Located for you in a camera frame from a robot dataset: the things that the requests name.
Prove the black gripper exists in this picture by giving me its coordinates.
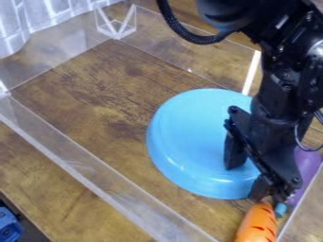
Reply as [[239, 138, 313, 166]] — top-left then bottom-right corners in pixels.
[[223, 106, 303, 202]]

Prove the purple toy eggplant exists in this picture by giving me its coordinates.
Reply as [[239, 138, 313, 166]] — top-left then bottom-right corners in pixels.
[[274, 147, 322, 218]]

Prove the orange toy carrot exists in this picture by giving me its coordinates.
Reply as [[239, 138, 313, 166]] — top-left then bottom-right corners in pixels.
[[234, 201, 278, 242]]

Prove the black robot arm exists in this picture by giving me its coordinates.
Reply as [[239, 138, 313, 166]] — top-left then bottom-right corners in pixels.
[[197, 0, 323, 200]]

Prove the blue round plate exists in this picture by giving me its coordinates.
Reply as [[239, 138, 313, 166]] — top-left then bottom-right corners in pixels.
[[147, 88, 261, 200]]

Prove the blue object at corner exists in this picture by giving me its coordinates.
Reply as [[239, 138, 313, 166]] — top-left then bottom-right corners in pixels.
[[0, 207, 23, 242]]

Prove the white curtain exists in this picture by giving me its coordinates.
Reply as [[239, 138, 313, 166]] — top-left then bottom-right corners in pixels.
[[0, 0, 123, 59]]

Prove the black cable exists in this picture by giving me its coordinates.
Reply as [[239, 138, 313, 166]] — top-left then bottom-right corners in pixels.
[[155, 0, 238, 45]]

